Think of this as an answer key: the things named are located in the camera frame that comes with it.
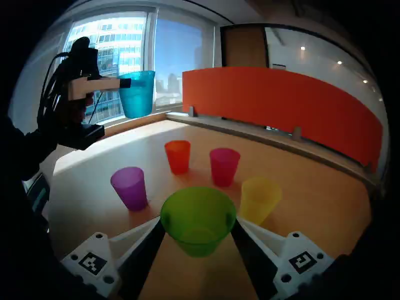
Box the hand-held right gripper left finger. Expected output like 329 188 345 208
60 216 167 300

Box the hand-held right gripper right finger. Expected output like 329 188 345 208
230 216 336 300

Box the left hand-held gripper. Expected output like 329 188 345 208
54 36 132 152

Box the blue plastic cup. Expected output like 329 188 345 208
117 70 156 120

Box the green plastic cup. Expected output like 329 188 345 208
159 186 237 258

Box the person's left forearm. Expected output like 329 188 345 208
12 126 60 183

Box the person's left hand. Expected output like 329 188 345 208
69 92 95 126

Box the yellow plastic cup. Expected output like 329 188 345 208
238 177 283 227

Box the purple plastic cup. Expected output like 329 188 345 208
110 166 149 212

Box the pink plastic cup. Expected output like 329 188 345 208
208 147 242 188

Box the orange plastic cup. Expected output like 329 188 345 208
164 140 192 176

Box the red desk screen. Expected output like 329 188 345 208
165 66 385 192

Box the black cable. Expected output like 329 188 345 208
36 52 70 132

